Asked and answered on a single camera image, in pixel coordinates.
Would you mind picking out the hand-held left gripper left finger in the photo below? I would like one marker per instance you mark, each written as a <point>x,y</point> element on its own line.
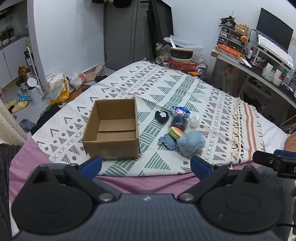
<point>91,167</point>

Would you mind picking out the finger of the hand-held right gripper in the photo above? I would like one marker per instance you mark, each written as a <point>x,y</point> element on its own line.
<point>285,153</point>
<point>266,159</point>

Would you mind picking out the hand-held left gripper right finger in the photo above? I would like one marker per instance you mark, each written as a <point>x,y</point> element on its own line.
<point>200,167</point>

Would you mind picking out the fluffy light blue plush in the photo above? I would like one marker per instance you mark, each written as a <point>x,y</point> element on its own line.
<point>190,142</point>

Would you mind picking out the brown cardboard box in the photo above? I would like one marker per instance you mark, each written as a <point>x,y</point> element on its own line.
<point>111,148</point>

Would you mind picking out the blue crochet coaster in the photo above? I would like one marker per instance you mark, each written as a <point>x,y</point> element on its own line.
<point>167,141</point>

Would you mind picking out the hamburger plush toy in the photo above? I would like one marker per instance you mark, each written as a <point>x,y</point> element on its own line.
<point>177,132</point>

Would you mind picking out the small white plastic bottle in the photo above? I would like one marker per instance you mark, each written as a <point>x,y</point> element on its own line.
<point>194,121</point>

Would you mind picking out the blue printed small packet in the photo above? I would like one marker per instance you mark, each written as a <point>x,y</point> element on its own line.
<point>180,110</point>

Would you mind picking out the black crochet piece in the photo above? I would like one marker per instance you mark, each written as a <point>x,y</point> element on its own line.
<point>161,117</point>

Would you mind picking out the white sheet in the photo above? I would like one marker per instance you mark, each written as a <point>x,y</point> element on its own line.
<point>272,134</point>

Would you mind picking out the pink bedsheet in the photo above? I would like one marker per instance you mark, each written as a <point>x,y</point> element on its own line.
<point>143,184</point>

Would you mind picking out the black clothing pile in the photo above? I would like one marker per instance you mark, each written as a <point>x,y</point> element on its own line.
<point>46,117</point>

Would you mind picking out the white patterned tasselled blanket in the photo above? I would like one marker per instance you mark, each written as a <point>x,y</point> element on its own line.
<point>180,88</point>

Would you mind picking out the white desk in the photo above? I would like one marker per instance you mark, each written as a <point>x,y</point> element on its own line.
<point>256,74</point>

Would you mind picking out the yellow and white bag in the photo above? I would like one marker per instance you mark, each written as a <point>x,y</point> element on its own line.
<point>57,89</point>

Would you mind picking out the white red plastic bag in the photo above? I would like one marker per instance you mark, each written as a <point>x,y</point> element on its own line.
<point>100,69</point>
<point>78,80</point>

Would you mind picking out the dark grey cloth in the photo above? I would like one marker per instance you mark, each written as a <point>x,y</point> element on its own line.
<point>4,185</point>

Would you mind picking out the black slipper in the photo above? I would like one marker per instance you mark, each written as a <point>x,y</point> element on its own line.
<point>100,78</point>

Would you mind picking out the dotted cream curtain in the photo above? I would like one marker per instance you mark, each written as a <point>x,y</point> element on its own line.
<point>10,125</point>

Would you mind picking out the white electric kettle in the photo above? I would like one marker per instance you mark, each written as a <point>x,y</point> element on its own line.
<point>35,92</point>

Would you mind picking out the yellow slipper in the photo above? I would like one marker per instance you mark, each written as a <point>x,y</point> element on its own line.
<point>10,103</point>
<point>19,107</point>

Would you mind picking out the white keyboard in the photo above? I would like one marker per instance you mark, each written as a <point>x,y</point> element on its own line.
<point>275,51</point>

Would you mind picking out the red plastic basket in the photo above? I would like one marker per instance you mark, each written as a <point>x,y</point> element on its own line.
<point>182,66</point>

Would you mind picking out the cream and black bowl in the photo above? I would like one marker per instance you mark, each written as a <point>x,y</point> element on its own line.
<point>181,54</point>

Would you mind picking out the paper cup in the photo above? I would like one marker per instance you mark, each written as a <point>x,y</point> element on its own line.
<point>160,59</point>

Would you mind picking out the orange drink bottle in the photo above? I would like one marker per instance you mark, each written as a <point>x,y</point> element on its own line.
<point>23,73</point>

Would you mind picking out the black computer monitor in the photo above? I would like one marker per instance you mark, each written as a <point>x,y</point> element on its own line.
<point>272,27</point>

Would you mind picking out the small drawer organiser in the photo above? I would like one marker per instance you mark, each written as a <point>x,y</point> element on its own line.
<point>231,38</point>

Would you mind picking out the wicker basket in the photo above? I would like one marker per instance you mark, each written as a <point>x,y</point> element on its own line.
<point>241,29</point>

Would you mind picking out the white cabinet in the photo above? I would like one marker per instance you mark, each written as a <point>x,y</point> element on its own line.
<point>11,60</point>

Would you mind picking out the grey wardrobe door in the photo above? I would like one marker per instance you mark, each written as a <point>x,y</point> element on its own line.
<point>122,32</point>

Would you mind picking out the black leaning panels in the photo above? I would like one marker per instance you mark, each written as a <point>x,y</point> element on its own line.
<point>159,25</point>

